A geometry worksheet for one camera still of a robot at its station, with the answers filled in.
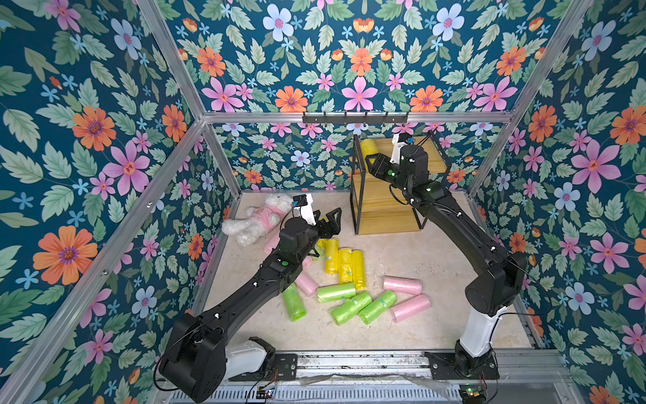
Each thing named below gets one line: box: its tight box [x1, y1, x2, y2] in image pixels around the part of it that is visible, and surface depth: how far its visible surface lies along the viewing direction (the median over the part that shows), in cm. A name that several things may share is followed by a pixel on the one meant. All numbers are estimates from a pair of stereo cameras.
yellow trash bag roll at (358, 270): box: [351, 249, 366, 292], surface depth 92 cm
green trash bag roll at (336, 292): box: [317, 282, 356, 303], surface depth 88 cm
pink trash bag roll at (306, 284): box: [296, 271, 319, 298], surface depth 90 cm
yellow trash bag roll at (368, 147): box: [360, 138, 379, 172], surface depth 83 cm
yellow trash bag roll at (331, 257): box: [324, 239, 339, 276], surface depth 96 cm
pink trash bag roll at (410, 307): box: [390, 293, 432, 323], surface depth 84 cm
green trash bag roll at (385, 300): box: [359, 289, 398, 325], surface depth 84 cm
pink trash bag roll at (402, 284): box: [382, 275, 423, 295], surface depth 88 cm
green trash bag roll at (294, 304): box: [282, 282, 308, 323], surface depth 85 cm
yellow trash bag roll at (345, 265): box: [338, 247, 353, 284], surface depth 92 cm
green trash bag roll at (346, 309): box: [330, 291, 373, 326], surface depth 84 cm
